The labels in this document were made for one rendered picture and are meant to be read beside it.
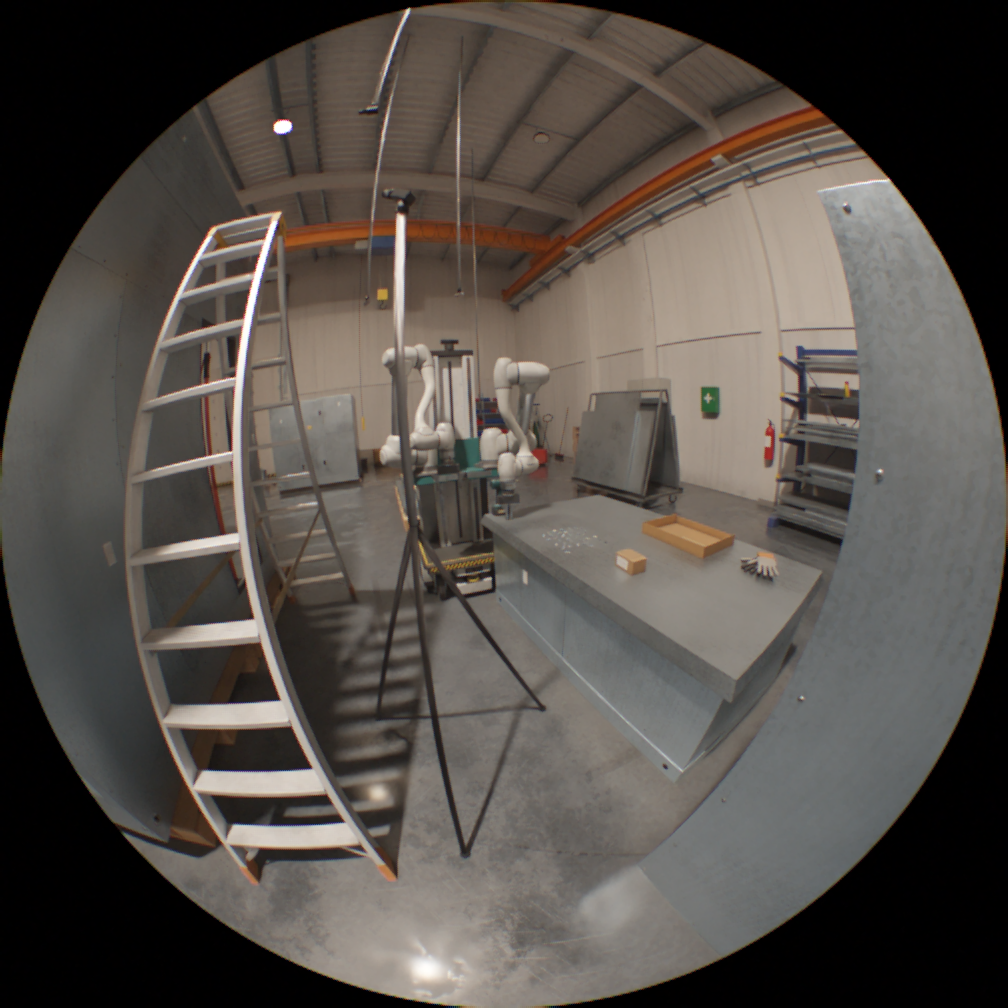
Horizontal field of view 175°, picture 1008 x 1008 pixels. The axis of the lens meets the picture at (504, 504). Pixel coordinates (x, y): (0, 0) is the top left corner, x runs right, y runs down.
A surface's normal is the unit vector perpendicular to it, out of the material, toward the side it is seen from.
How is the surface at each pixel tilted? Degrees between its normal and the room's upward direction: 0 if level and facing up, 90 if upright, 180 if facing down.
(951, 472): 90
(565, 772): 0
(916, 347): 90
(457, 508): 90
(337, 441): 90
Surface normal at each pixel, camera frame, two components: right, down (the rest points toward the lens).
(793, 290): -0.93, 0.14
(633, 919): -0.04, -0.96
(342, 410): 0.36, 0.23
